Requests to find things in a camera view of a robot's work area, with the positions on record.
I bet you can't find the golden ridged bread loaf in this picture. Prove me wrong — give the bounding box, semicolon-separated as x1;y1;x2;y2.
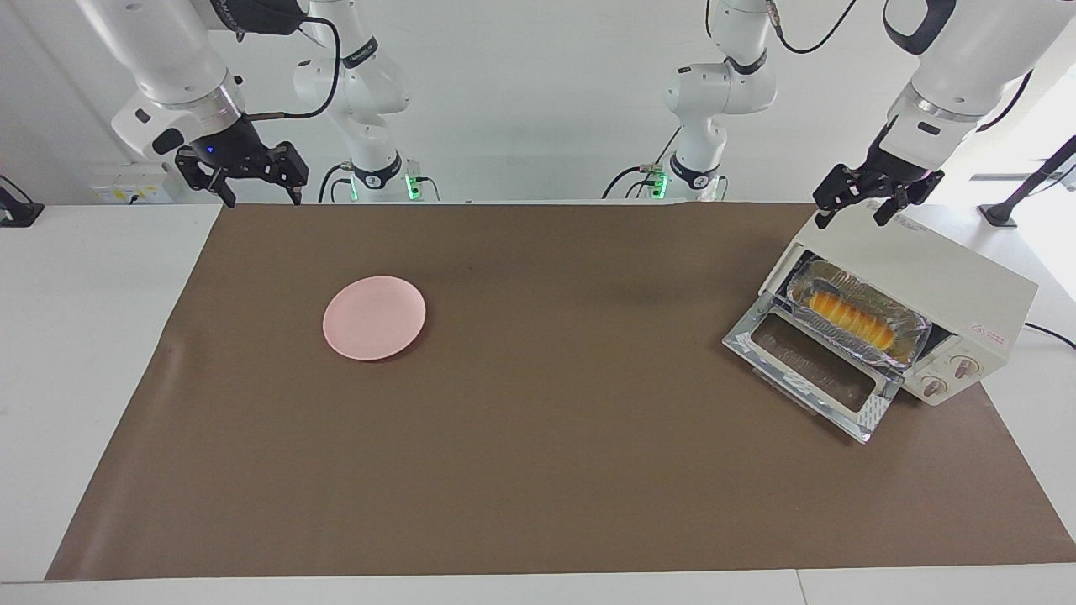
804;289;897;351

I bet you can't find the black right base cable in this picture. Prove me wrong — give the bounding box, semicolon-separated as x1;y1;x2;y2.
317;163;356;203

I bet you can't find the black base cable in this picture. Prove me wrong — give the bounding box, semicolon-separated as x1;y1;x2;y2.
317;163;356;203
601;126;683;201

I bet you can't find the cream toaster oven body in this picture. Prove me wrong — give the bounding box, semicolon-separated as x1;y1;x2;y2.
759;204;1040;408

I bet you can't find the black left base cable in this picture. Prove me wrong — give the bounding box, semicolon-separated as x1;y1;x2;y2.
601;126;683;201

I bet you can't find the glass oven door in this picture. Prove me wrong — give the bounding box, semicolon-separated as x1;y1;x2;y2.
722;294;903;445

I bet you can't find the white wall socket box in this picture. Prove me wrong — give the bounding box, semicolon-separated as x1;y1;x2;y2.
90;163;174;205

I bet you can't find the black stand with slanted pole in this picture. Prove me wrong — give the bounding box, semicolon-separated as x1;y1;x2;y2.
978;134;1076;229

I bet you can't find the black oven power cable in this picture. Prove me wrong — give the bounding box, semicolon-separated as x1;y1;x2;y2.
1024;322;1076;350

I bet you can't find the brown table mat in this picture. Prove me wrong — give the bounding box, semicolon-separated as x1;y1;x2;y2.
46;202;1076;581

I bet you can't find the pink round plate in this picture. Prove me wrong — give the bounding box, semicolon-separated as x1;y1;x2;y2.
323;276;427;363

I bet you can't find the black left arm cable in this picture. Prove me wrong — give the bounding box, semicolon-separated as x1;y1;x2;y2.
767;0;860;55

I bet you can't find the silver foil baking tray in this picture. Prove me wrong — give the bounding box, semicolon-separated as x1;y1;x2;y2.
785;258;933;371

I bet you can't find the small black stand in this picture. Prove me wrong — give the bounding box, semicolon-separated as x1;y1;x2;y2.
0;174;45;229

